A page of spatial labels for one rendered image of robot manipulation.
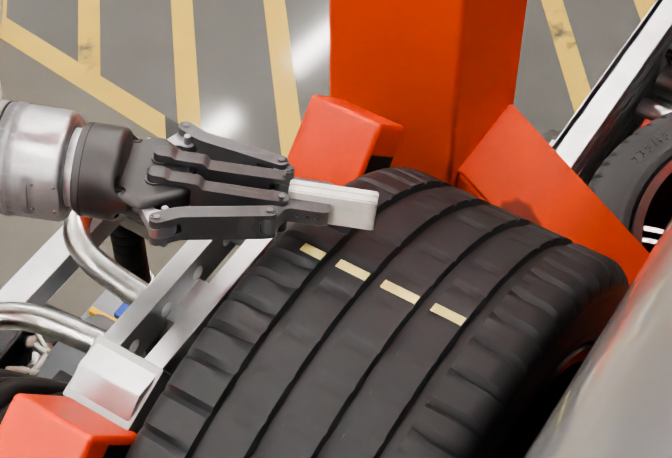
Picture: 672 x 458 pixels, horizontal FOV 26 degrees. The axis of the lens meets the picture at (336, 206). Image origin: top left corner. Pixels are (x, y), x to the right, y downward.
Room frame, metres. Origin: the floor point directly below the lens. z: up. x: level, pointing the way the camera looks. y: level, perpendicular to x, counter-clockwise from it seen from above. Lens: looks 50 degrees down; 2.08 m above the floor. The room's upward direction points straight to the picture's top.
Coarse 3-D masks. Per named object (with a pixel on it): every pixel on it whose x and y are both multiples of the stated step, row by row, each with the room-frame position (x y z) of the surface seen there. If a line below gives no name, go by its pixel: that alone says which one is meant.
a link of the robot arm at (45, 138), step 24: (24, 120) 0.77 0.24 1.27; (48, 120) 0.77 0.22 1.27; (72, 120) 0.78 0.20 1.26; (0, 144) 0.75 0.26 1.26; (24, 144) 0.75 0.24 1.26; (48, 144) 0.75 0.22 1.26; (72, 144) 0.76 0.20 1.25; (0, 168) 0.73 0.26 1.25; (24, 168) 0.73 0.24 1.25; (48, 168) 0.73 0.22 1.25; (0, 192) 0.73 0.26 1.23; (24, 192) 0.72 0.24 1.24; (48, 192) 0.72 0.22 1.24; (24, 216) 0.73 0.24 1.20; (48, 216) 0.72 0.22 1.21
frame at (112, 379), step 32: (288, 224) 0.79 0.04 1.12; (192, 256) 0.75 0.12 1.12; (224, 256) 0.78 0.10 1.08; (256, 256) 0.75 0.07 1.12; (160, 288) 0.72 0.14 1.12; (224, 288) 0.72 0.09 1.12; (128, 320) 0.69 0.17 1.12; (160, 320) 0.70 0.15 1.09; (192, 320) 0.69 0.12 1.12; (96, 352) 0.66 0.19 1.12; (128, 352) 0.65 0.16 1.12; (160, 352) 0.66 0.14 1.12; (96, 384) 0.63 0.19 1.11; (128, 384) 0.63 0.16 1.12; (160, 384) 0.63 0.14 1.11; (128, 416) 0.60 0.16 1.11
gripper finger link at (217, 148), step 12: (180, 132) 0.81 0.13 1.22; (192, 132) 0.80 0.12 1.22; (204, 132) 0.80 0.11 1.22; (204, 144) 0.79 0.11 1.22; (216, 144) 0.79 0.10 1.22; (228, 144) 0.79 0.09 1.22; (240, 144) 0.79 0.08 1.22; (216, 156) 0.79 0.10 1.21; (228, 156) 0.78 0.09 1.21; (240, 156) 0.78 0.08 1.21; (252, 156) 0.78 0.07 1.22; (264, 156) 0.78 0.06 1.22; (276, 156) 0.78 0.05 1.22; (276, 168) 0.77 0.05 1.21
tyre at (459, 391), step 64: (384, 192) 0.80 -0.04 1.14; (448, 192) 0.84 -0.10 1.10; (320, 256) 0.71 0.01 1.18; (384, 256) 0.71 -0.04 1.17; (448, 256) 0.72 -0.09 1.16; (512, 256) 0.73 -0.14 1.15; (576, 256) 0.76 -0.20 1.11; (256, 320) 0.65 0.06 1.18; (320, 320) 0.64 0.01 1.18; (384, 320) 0.64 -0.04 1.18; (448, 320) 0.65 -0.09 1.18; (512, 320) 0.65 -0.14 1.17; (576, 320) 0.68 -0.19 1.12; (192, 384) 0.60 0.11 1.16; (256, 384) 0.59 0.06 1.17; (320, 384) 0.59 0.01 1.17; (384, 384) 0.59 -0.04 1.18; (448, 384) 0.59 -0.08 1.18; (512, 384) 0.59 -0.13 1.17; (192, 448) 0.55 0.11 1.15; (256, 448) 0.55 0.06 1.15; (320, 448) 0.54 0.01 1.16; (384, 448) 0.54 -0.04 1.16; (448, 448) 0.54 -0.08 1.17
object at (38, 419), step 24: (24, 408) 0.58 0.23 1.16; (48, 408) 0.58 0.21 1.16; (72, 408) 0.60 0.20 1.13; (0, 432) 0.57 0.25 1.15; (24, 432) 0.56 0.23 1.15; (48, 432) 0.56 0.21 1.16; (72, 432) 0.56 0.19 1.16; (96, 432) 0.56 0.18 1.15; (120, 432) 0.58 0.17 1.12; (0, 456) 0.55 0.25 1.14; (24, 456) 0.55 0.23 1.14; (48, 456) 0.54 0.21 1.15; (72, 456) 0.54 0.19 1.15; (96, 456) 0.55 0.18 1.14; (120, 456) 0.57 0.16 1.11
